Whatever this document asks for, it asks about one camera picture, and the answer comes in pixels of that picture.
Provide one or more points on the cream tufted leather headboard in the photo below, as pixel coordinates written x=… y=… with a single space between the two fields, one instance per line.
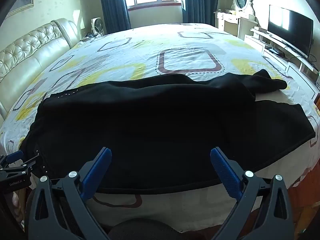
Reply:
x=32 y=47

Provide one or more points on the framed wall picture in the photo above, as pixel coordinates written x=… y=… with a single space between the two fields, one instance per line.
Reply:
x=21 y=1

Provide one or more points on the dark blue curtain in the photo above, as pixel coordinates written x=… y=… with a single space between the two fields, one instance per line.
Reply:
x=113 y=5
x=198 y=1

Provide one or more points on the black flat-screen television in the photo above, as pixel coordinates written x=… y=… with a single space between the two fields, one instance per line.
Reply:
x=290 y=28

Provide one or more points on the white dressing table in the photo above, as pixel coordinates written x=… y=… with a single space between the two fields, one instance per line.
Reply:
x=235 y=23

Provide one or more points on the black pants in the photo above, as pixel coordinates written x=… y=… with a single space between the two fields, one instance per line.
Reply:
x=150 y=130

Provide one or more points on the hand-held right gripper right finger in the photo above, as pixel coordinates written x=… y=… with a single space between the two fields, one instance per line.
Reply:
x=225 y=172

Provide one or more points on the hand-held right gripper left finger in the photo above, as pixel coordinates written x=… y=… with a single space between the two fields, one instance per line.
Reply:
x=97 y=171

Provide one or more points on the patterned white bed sheet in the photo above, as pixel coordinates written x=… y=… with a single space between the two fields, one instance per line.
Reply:
x=187 y=42

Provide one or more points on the black set-top box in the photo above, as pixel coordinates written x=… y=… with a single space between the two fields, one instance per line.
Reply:
x=274 y=51

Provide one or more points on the white box fan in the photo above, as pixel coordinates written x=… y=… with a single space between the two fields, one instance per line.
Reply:
x=97 y=26

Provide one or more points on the white television stand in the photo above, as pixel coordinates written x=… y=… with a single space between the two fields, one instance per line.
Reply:
x=261 y=38

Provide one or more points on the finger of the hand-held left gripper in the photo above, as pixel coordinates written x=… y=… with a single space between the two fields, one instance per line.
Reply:
x=28 y=163
x=15 y=156

